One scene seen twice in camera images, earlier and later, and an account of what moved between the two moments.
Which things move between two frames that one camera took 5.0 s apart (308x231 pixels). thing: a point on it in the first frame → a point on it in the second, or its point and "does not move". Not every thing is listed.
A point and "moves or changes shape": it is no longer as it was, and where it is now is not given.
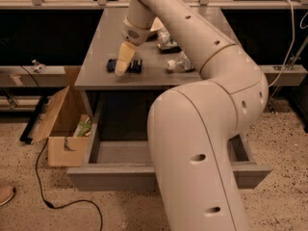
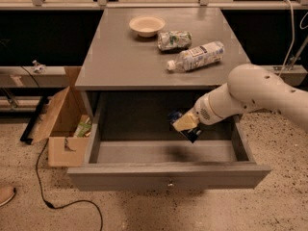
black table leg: [25, 137] does not move
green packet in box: [85, 127] does not move
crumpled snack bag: [164, 39] does not move
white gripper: [137, 35] → [202, 112]
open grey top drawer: [118, 146] does not move
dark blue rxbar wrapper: [135, 65] moves or changes shape
